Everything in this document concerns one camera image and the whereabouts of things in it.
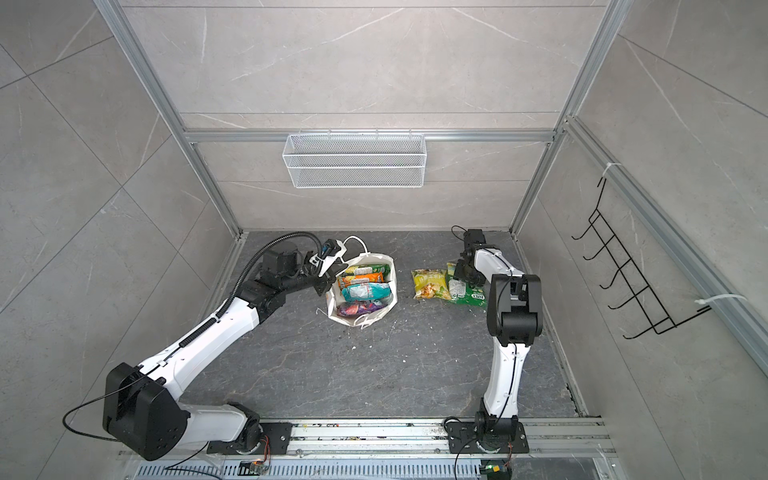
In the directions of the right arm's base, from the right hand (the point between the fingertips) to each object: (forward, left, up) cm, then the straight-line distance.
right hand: (466, 274), depth 104 cm
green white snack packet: (-6, +34, +12) cm, 36 cm away
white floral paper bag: (-10, +31, +22) cm, 39 cm away
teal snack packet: (-11, +35, +8) cm, 37 cm away
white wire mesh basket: (+29, +38, +28) cm, 56 cm away
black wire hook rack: (-20, -27, +30) cm, 46 cm away
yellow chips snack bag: (-6, +14, +3) cm, 15 cm away
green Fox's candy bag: (-8, +4, +1) cm, 9 cm away
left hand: (-11, +39, +25) cm, 48 cm away
